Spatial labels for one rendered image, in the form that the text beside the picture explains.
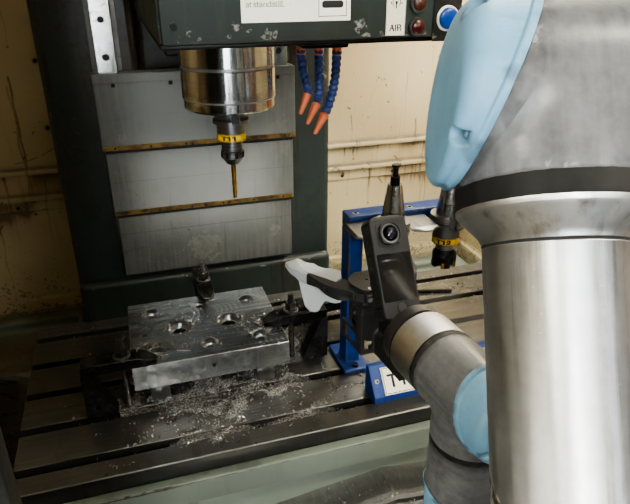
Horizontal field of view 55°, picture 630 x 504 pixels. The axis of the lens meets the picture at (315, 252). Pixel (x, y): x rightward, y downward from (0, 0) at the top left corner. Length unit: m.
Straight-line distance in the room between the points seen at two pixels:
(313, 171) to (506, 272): 1.35
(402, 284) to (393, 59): 1.49
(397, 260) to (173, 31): 0.42
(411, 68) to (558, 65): 1.78
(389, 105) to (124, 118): 0.95
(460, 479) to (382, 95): 1.63
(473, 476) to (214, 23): 0.63
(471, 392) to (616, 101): 0.28
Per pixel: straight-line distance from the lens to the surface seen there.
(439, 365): 0.58
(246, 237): 1.66
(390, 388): 1.16
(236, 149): 1.09
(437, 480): 0.63
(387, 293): 0.65
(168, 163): 1.55
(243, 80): 1.01
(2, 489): 0.53
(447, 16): 0.97
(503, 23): 0.36
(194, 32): 0.86
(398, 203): 1.06
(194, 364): 1.15
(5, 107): 1.94
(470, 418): 0.54
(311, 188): 1.69
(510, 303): 0.36
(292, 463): 1.11
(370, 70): 2.06
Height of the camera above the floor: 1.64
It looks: 25 degrees down
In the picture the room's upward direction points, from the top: straight up
